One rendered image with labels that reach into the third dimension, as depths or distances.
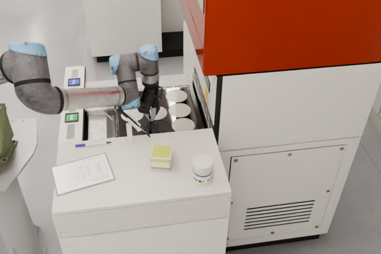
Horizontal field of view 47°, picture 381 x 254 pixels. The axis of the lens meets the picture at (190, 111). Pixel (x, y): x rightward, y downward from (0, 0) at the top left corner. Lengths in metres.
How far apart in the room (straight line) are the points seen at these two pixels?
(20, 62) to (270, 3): 0.85
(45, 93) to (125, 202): 0.45
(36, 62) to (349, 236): 2.02
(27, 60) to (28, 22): 3.39
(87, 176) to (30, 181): 1.43
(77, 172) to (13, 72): 0.43
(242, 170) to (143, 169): 0.57
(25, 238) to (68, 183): 0.85
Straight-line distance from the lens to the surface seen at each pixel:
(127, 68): 1.72
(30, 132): 2.12
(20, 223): 2.35
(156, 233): 1.70
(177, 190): 1.58
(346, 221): 2.87
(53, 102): 1.51
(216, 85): 1.68
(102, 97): 1.62
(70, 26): 4.68
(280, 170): 2.11
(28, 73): 1.49
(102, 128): 1.96
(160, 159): 1.59
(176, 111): 2.00
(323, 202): 2.42
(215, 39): 1.57
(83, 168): 1.68
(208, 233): 1.75
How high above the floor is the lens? 2.16
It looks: 39 degrees down
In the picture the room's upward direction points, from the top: 1 degrees clockwise
